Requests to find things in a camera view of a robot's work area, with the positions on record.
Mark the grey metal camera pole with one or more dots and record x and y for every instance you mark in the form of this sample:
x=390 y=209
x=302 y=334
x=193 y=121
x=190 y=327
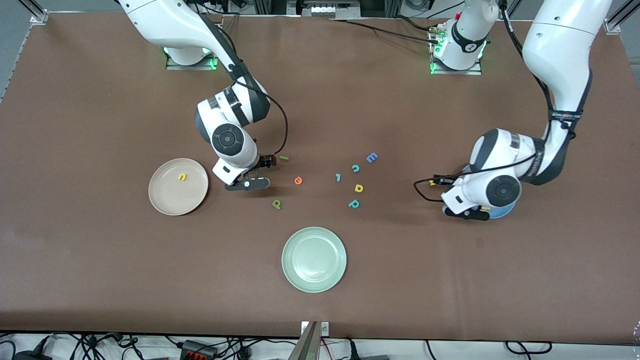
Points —
x=309 y=345

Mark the pale green plate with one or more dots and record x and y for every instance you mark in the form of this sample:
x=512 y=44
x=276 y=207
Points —
x=314 y=260

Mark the green foam letter p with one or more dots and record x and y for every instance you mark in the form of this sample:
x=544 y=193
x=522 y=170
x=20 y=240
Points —
x=276 y=204

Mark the grey metal box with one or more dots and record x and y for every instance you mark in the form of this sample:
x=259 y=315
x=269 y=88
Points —
x=330 y=10

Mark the aluminium frame profile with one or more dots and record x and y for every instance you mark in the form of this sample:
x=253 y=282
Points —
x=260 y=6

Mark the teal foam letter p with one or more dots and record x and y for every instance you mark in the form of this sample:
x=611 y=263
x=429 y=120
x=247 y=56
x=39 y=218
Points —
x=354 y=203

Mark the black power strip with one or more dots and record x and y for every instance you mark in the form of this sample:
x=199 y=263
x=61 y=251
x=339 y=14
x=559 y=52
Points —
x=197 y=350

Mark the blue foam letter E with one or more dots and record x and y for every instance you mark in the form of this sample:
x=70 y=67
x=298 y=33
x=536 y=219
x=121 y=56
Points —
x=371 y=158

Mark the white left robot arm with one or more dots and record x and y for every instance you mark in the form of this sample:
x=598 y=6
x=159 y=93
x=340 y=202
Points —
x=565 y=50

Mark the blue plate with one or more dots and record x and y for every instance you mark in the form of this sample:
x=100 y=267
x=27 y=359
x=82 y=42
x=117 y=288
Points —
x=502 y=212

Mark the beige brown plate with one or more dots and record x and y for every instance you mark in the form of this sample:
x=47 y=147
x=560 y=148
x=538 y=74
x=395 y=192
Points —
x=177 y=197

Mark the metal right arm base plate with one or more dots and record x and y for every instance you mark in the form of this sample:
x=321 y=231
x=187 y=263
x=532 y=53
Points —
x=192 y=66

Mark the black power adapter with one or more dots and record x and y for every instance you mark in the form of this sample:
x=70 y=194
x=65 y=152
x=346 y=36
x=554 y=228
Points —
x=30 y=356

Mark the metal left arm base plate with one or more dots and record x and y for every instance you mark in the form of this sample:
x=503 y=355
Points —
x=457 y=72

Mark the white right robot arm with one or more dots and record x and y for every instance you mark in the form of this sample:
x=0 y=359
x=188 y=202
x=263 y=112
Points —
x=165 y=25

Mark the black plug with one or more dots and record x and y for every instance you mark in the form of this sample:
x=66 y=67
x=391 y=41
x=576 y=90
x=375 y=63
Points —
x=352 y=352

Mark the aluminium corner post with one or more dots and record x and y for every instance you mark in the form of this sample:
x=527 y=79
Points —
x=614 y=24
x=39 y=16

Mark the white mounting bracket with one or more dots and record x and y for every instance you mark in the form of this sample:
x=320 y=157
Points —
x=325 y=328

